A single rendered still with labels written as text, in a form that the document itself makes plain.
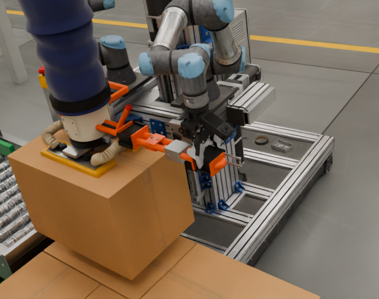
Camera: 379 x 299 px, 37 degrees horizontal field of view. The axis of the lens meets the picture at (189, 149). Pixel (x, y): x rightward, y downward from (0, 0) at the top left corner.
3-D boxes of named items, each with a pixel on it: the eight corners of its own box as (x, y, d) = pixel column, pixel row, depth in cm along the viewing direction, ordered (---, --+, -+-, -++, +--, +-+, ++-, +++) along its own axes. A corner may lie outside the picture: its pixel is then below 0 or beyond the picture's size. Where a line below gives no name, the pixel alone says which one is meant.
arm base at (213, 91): (198, 85, 265) (196, 66, 260) (226, 90, 257) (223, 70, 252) (180, 100, 255) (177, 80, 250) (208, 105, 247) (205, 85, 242)
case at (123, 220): (34, 230, 251) (6, 155, 229) (99, 182, 275) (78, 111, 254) (131, 280, 215) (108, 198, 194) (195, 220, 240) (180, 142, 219)
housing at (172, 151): (165, 159, 191) (162, 148, 189) (178, 149, 195) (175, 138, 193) (180, 164, 187) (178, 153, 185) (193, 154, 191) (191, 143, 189)
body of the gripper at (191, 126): (197, 127, 184) (192, 95, 177) (218, 133, 179) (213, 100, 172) (182, 139, 179) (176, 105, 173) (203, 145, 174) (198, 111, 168)
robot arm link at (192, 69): (204, 50, 167) (200, 62, 160) (209, 83, 173) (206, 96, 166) (178, 51, 168) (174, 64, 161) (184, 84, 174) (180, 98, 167)
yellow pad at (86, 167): (41, 155, 226) (37, 145, 223) (60, 143, 232) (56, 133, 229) (97, 178, 206) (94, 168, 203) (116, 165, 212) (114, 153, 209)
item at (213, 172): (192, 169, 183) (190, 157, 180) (206, 158, 187) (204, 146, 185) (212, 177, 178) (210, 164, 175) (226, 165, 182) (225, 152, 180)
